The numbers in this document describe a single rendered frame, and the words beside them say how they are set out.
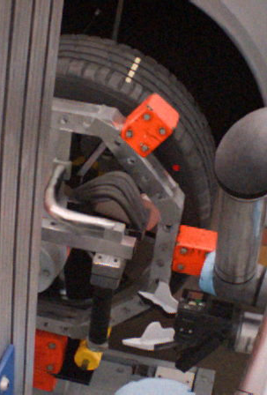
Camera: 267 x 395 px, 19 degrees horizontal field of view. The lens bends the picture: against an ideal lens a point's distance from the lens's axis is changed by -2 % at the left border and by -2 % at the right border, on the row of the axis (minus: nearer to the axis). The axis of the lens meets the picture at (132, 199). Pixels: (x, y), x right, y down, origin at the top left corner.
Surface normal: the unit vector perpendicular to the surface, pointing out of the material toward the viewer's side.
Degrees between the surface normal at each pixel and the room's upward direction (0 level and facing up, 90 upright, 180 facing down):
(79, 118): 90
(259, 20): 90
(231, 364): 0
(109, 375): 0
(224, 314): 91
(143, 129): 90
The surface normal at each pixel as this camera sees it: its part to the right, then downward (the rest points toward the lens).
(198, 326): -0.18, 0.49
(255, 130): -0.66, -0.33
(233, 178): -0.63, 0.65
